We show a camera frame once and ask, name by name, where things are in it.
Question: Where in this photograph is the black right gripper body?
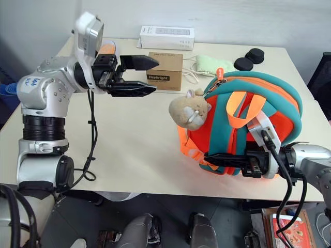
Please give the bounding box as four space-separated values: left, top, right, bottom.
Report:
240 148 270 179

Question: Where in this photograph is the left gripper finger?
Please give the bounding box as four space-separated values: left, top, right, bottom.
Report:
107 80 158 98
119 54 160 71

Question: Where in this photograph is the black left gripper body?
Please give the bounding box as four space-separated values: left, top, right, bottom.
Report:
92 53 124 90

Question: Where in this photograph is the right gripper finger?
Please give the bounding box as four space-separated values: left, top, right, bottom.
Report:
203 152 249 168

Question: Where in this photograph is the orange and teal backpack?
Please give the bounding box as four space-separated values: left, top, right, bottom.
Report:
177 67 304 177

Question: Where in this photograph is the brown cardboard box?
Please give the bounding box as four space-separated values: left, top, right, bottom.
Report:
145 52 184 92

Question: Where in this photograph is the long white box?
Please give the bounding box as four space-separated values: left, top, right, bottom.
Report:
136 25 196 51

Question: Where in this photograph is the orange and white object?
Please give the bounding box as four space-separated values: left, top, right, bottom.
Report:
99 40 121 57

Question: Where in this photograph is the beige hamster plush toy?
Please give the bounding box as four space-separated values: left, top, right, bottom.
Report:
168 88 213 132

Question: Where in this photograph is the light green pouch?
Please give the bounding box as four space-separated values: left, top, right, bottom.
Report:
194 54 221 78

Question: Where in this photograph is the red book stack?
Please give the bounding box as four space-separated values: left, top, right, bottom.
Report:
261 207 317 248

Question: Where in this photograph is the dark rounded shape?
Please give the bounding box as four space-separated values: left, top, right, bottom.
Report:
189 212 221 248
113 213 161 248

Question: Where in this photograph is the black round disc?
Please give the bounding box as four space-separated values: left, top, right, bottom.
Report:
245 48 265 64
233 57 253 71

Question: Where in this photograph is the silver robot torso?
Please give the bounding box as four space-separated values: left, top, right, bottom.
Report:
0 182 58 248

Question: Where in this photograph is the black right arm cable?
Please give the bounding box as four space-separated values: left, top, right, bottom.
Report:
260 129 308 239

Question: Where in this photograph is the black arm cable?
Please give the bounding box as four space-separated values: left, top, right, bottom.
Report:
55 89 98 193
260 129 308 239

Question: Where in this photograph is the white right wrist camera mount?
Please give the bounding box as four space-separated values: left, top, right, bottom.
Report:
246 110 282 179

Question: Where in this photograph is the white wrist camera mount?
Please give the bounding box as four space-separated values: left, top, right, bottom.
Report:
246 110 282 179
74 11 105 94

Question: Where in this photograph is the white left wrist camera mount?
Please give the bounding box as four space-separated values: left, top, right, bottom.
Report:
74 11 105 94

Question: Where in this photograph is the white pouch cord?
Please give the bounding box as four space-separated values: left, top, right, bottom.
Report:
182 57 216 84

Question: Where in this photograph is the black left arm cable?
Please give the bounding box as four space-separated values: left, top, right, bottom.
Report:
55 89 98 193

